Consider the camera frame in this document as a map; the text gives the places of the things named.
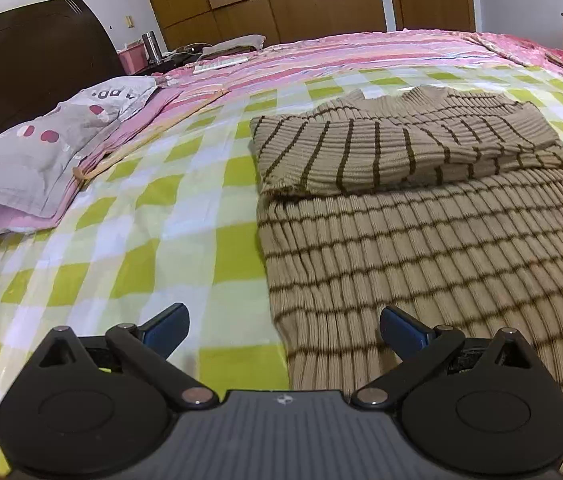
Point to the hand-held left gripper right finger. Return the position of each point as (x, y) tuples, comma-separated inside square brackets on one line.
[(402, 334)]

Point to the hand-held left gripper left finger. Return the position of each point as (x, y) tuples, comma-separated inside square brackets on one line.
[(166, 331)]

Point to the tan brown-striped knit sweater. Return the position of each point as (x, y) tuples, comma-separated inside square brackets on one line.
[(411, 260)]

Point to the green white checked plastic sheet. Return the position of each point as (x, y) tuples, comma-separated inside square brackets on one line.
[(161, 235)]

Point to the grey pillow with red spots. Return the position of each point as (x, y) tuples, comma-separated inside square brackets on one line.
[(36, 160)]

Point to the dark nightstand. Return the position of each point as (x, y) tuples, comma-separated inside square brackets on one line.
[(161, 66)]

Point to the white paper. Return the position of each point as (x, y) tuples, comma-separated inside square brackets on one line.
[(219, 64)]

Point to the pink box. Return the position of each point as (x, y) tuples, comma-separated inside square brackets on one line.
[(134, 60)]

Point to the steel thermos bottle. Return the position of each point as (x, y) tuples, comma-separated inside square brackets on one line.
[(151, 47)]

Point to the grey cloth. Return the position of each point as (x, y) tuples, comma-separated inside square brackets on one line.
[(236, 44)]

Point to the dark wooden headboard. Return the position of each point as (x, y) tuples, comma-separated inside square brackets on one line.
[(36, 60)]

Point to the pink floral quilt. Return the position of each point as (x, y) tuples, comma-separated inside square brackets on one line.
[(511, 45)]

